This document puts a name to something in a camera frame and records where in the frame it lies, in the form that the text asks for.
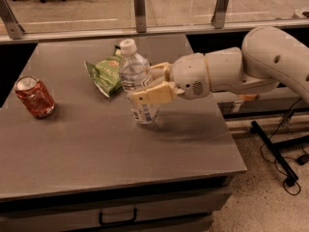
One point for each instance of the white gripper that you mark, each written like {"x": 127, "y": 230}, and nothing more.
{"x": 189, "y": 75}

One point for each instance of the clear plastic water bottle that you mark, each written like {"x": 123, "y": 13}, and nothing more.
{"x": 135, "y": 73}

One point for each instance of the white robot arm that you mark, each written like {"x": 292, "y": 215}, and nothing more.
{"x": 267, "y": 58}

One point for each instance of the red coke can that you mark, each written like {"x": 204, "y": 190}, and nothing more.
{"x": 34, "y": 96}

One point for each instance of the green chip bag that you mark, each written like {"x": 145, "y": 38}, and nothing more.
{"x": 105, "y": 73}

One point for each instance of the orange tape roll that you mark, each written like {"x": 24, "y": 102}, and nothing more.
{"x": 249, "y": 97}

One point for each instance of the grey cabinet drawer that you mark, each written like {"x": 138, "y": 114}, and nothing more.
{"x": 184, "y": 211}

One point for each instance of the black stand leg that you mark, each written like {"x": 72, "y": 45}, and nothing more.
{"x": 291, "y": 176}

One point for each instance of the middle metal railing post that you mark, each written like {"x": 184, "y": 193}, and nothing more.
{"x": 140, "y": 16}

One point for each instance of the metal railing post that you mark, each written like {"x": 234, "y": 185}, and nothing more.
{"x": 13, "y": 28}
{"x": 140, "y": 16}
{"x": 219, "y": 15}

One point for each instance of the right metal railing post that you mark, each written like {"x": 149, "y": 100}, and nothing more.
{"x": 219, "y": 15}

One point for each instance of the black drawer handle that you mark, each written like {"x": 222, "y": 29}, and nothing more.
{"x": 112, "y": 217}

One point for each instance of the left metal railing post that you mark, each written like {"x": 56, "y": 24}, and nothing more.
{"x": 13, "y": 28}

